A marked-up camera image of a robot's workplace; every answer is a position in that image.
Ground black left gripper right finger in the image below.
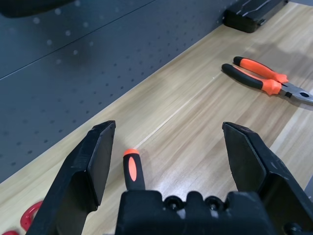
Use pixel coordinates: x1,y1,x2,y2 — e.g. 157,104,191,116
222,121,313,235

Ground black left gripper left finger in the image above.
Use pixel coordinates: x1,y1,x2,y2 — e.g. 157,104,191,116
25,120,116,235

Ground black orange screwdriver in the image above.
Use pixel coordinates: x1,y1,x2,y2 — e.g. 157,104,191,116
123,148,147,192

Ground red-handled scissors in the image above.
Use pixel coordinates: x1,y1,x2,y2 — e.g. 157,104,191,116
0,200,45,235

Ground orange black pliers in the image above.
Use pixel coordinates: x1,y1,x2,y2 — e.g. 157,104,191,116
221,56,313,106

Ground grey perforated pegboard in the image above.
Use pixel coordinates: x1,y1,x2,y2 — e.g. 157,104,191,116
0,0,245,184

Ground black plastic tool case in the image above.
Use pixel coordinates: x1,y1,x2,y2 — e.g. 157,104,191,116
223,0,290,34

